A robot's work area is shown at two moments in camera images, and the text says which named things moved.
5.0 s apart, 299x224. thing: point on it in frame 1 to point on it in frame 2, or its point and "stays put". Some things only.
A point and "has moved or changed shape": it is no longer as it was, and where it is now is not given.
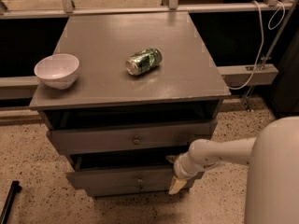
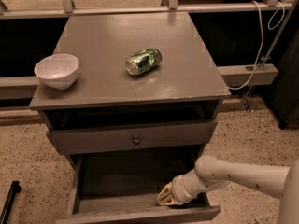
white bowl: [58, 71] stays put
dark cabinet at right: [285, 99] stays put
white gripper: [179, 169] to [178, 189]
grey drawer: [103, 170] has moved or changed shape
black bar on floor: [14, 189] stays put
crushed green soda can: [144, 62] stays put
